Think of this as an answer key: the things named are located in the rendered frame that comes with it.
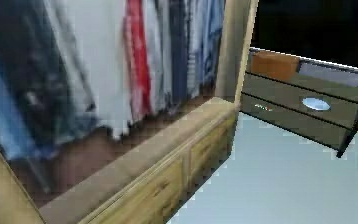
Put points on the orange box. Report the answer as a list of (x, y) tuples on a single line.
[(274, 64)]

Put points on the light blue hanging garment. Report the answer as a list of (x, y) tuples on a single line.
[(3, 116)]

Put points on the small red green object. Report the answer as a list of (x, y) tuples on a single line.
[(263, 107)]

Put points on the white hanging garment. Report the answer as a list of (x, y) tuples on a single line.
[(97, 60)]

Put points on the grey shelf unit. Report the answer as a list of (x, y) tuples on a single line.
[(287, 96)]

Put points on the light wooden wardrobe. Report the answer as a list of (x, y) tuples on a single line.
[(173, 140)]

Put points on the black hanging garment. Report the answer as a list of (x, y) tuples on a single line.
[(30, 73)]

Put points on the dark navy hanging garment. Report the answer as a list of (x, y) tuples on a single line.
[(178, 50)]

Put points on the red hanging garment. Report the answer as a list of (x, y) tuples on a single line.
[(138, 56)]

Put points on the grey flat box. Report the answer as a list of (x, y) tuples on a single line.
[(333, 74)]

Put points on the blue patterned hanging garment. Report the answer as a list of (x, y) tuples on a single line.
[(208, 36)]

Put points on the white oval bowl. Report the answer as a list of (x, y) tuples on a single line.
[(316, 103)]

